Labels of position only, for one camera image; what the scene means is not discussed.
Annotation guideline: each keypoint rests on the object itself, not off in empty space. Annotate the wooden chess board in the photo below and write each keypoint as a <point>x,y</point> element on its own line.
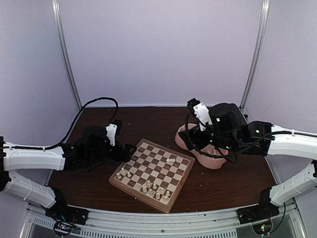
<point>149,163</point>

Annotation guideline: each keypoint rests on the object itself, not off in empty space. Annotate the left aluminium frame post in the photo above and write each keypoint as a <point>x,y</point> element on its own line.
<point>65,55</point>

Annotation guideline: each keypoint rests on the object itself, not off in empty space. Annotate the right aluminium frame post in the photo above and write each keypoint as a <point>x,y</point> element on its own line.
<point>257,52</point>

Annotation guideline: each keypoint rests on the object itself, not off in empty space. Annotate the white king piece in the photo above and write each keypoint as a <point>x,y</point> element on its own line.
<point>148,184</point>

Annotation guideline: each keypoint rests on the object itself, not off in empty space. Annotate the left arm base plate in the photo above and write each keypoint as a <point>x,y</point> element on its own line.
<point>72,215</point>

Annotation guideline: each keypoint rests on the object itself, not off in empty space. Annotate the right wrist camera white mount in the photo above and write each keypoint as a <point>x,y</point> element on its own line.
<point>200,111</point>

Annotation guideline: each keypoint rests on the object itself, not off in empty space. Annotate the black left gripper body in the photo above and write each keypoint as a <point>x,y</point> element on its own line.
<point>117,155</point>

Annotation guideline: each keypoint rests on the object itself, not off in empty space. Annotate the front aluminium rail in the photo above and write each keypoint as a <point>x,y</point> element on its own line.
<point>209,224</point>

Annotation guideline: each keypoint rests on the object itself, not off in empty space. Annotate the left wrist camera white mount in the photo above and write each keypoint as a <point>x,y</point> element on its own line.
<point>112,130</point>

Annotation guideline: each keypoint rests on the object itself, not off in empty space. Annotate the white bishop piece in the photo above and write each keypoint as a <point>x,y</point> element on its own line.
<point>151,192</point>

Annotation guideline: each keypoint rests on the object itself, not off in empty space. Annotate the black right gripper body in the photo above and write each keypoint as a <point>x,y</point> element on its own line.
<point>198,143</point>

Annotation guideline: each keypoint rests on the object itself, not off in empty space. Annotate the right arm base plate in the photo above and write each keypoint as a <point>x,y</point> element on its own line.
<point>256,213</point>

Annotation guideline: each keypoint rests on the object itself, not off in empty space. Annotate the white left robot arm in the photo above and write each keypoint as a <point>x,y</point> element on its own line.
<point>96,145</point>

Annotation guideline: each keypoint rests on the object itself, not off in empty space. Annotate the pink double bowl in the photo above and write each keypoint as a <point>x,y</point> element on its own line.
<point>210,163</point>

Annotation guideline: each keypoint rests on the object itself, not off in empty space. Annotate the aluminium frame post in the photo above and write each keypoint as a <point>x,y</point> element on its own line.
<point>257,52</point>
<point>65,55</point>

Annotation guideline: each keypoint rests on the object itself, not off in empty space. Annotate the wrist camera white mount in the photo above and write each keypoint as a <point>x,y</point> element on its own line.
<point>200,111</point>
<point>112,130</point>

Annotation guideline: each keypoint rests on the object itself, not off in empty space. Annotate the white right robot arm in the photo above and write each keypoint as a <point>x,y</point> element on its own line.
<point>221,133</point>

